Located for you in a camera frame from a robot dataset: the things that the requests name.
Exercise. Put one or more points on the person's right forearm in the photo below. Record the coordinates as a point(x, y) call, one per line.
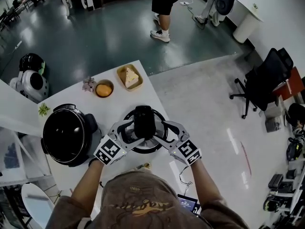
point(205, 182)

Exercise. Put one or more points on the black office chair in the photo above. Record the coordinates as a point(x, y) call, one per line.
point(269, 82)

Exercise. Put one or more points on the red wooden cabinet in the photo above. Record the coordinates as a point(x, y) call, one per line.
point(291, 82)

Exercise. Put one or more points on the clear plastic storage box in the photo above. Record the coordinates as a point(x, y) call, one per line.
point(12, 154)

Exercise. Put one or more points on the white rounded cabinet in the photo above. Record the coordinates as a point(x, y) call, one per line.
point(246, 25)

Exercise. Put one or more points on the cake slice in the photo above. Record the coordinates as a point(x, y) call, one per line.
point(131, 77)

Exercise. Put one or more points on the person's brown printed t-shirt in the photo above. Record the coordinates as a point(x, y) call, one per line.
point(143, 204)

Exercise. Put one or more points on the green succulent plant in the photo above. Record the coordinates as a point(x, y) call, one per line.
point(44, 109)

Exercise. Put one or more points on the pink succulent plant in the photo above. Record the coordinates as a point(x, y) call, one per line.
point(88, 84)

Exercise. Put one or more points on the pressure cooker lid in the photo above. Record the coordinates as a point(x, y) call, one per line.
point(144, 120)

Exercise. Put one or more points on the orange bun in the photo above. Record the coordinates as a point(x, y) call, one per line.
point(104, 90)

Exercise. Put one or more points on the black hard case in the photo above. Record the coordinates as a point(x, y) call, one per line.
point(276, 181)

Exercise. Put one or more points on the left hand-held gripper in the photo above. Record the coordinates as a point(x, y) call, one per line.
point(109, 150)

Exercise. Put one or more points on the round wooden bowl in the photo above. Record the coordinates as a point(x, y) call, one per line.
point(104, 81)

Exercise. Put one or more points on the person's left forearm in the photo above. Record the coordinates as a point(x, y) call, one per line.
point(87, 182)

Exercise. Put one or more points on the black pressure cooker pot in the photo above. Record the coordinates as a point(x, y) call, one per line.
point(66, 137)

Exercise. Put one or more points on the person's right shoe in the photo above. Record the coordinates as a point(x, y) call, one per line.
point(144, 166)

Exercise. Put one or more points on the rectangular wooden tray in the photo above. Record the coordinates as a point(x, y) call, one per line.
point(121, 74)

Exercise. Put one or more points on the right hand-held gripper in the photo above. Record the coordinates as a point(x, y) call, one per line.
point(187, 151)

